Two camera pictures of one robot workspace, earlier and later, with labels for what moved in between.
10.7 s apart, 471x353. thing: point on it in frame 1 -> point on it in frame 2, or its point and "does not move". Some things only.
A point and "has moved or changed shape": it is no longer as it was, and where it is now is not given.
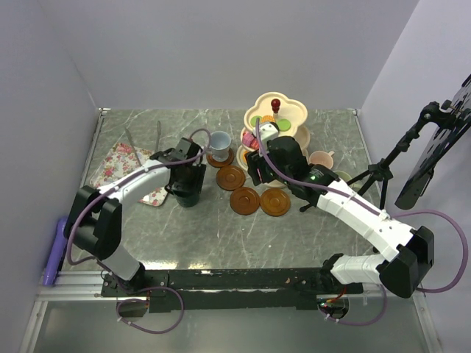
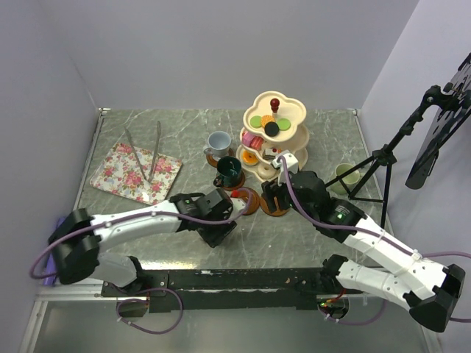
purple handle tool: [55, 252] does not move
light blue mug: [219, 144] does not move
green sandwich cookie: [254, 119] does not move
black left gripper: [196, 186] -> [214, 238]
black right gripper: [255, 162] -> [271, 190]
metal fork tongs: [157, 141] does not move
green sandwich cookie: [284, 125] does not move
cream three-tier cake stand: [290, 115] does not move
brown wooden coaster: [221, 164] does not move
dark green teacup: [188, 201] has moved or changed shape
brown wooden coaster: [274, 201] does not move
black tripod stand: [380, 169] -> [373, 184]
